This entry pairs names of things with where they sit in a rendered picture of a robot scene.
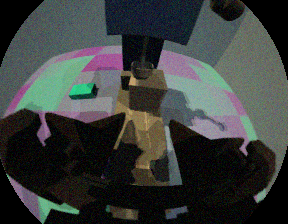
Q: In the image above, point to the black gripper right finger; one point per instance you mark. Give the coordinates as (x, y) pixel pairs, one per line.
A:
(194, 152)

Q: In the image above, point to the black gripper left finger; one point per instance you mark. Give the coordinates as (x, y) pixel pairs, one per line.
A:
(95, 140)

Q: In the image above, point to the green rectangular block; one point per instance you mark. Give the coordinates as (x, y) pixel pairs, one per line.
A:
(82, 91)

